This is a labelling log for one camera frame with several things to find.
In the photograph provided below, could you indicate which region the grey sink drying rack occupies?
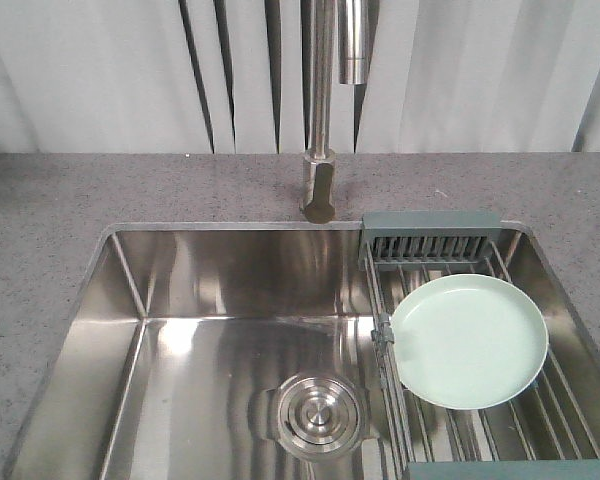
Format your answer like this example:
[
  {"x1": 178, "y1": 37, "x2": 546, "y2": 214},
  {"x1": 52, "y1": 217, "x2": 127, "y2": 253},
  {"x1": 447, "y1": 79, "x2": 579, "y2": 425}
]
[{"x1": 358, "y1": 211, "x2": 600, "y2": 479}]

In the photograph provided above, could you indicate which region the light green round plate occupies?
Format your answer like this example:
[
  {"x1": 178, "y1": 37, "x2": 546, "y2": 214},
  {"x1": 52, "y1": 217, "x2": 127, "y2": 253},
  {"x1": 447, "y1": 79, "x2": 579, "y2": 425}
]
[{"x1": 391, "y1": 274, "x2": 549, "y2": 410}]

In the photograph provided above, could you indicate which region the stainless steel faucet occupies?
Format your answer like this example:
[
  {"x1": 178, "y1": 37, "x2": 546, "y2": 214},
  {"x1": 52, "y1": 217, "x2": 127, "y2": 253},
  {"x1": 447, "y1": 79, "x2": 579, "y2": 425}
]
[{"x1": 301, "y1": 0, "x2": 370, "y2": 224}]

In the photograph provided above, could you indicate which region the white pleated curtain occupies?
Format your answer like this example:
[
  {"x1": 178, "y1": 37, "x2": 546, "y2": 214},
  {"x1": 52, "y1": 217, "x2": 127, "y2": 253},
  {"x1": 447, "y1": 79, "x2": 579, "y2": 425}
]
[{"x1": 0, "y1": 1, "x2": 600, "y2": 154}]

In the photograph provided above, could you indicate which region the round steel drain cover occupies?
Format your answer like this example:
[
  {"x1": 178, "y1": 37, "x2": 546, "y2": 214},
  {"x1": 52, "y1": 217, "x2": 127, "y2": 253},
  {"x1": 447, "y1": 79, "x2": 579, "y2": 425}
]
[{"x1": 270, "y1": 371, "x2": 367, "y2": 462}]

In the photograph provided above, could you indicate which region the stainless steel sink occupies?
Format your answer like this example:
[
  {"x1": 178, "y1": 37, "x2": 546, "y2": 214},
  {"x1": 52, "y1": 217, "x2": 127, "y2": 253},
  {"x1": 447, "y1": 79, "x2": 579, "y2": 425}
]
[{"x1": 2, "y1": 219, "x2": 600, "y2": 480}]

